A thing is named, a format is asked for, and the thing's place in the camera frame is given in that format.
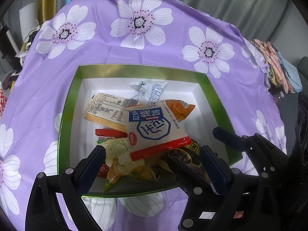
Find black yellow snack packet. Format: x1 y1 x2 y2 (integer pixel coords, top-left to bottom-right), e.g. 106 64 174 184
157 139 211 184

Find light green snack packet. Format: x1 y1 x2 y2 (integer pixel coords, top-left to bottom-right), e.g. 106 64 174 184
95 138 159 193

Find orange snack packet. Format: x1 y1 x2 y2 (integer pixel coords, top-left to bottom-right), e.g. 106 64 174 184
165 99 195 122

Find red bubble tea snack packet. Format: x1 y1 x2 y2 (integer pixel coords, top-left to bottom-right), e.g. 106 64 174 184
95 128 127 178

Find white blue red snack bag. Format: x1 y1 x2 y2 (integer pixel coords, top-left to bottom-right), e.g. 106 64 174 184
122 100 192 161

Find clear cracker packet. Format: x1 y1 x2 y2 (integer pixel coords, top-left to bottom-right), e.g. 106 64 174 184
85 93 141 133

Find white blue snack packet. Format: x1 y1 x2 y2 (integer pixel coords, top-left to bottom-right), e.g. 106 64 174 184
130 81 168 104

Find green cardboard box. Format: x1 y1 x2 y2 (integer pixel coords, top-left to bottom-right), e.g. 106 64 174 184
57 64 242 172

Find grey sofa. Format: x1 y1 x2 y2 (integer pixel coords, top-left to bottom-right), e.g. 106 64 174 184
278 56 308 156

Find pile of folded cloths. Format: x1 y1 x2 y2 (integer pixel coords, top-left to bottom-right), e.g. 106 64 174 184
251 39 303 93

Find purple floral tablecloth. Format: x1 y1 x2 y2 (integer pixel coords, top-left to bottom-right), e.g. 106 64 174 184
1 0 286 230

